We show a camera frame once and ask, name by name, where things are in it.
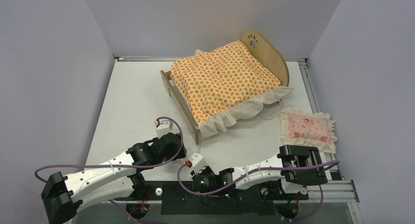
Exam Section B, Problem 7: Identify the orange patterned pet mattress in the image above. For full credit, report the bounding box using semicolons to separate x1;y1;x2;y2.
171;41;294;138

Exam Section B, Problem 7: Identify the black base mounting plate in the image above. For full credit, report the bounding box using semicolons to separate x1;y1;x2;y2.
115;181;309;216

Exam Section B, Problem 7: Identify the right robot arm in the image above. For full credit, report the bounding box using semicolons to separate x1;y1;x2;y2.
185;145;328;199

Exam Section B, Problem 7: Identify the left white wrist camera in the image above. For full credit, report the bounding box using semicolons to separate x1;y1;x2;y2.
156;120;173;138

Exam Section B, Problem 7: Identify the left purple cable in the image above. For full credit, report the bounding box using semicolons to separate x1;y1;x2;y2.
34;116;184;224

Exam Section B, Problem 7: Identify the pink frilled small pillow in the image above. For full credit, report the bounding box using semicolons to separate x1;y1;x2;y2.
279;108;337;154

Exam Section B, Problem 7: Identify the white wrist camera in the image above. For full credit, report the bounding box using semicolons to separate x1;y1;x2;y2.
184;152;208;177
156;120;173;138

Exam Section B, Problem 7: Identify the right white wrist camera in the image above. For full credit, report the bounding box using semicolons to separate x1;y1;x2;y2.
184;152;208;177

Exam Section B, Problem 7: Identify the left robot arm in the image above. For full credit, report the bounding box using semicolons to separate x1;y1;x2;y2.
41;133;186;224

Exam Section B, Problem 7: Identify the wooden pet bed frame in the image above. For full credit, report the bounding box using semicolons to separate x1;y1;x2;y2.
161;30;289;145

